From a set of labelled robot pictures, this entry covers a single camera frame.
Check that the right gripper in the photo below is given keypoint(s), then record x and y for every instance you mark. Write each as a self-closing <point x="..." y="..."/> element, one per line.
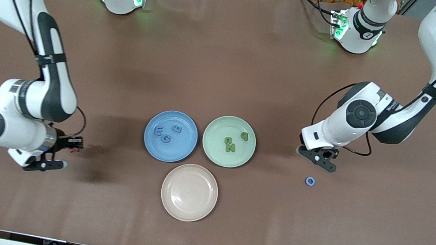
<point x="62" y="142"/>

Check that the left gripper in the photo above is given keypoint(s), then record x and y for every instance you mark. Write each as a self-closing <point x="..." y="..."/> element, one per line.
<point x="335" y="153"/>

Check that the green letter P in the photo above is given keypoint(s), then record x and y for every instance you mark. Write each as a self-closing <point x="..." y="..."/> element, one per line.
<point x="246" y="136"/>

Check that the green letter N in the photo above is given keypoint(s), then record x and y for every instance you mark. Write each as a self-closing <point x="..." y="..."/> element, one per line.
<point x="231" y="147"/>

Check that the green letter U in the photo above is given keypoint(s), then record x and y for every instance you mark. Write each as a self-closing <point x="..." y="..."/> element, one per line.
<point x="226" y="140"/>

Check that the blue letter E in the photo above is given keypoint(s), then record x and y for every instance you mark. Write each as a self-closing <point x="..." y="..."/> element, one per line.
<point x="156" y="131"/>

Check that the blue letter G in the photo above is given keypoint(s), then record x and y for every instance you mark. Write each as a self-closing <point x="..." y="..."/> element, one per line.
<point x="162" y="138"/>

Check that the blue number 6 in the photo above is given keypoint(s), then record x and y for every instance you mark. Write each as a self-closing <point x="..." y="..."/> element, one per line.
<point x="174" y="128"/>

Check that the blue letter O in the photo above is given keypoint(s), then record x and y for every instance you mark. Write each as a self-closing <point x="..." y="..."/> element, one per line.
<point x="307" y="181"/>

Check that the red letter I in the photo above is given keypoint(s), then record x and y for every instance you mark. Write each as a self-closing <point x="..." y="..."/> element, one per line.
<point x="74" y="151"/>

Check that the green round plate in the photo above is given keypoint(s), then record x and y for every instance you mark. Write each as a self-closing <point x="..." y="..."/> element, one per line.
<point x="213" y="148"/>

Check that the blue round plate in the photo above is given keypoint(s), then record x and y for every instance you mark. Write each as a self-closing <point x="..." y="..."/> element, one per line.
<point x="181" y="152"/>

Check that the beige round plate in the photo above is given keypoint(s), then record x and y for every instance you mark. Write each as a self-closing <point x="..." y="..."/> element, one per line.
<point x="189" y="193"/>

